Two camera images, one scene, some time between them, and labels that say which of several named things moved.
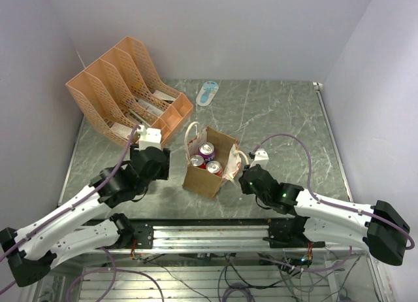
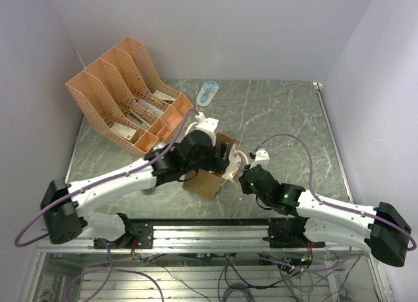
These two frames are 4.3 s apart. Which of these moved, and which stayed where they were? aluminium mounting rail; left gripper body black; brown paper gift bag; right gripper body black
Moved: left gripper body black
Stayed: aluminium mounting rail; right gripper body black; brown paper gift bag
